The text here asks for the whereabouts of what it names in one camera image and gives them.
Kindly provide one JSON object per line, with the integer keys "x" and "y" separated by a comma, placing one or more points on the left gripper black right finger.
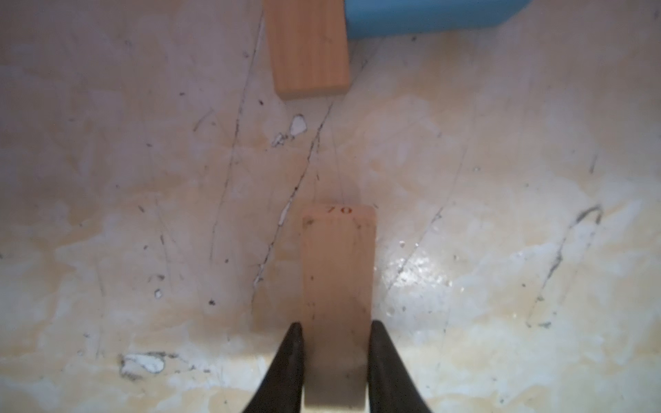
{"x": 390, "y": 387}

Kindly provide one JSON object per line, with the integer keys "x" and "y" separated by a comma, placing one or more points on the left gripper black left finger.
{"x": 281, "y": 389}

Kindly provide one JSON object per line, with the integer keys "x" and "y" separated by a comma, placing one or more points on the wooden block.
{"x": 337, "y": 255}
{"x": 309, "y": 47}

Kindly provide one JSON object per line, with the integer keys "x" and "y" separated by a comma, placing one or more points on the light blue front block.
{"x": 378, "y": 18}

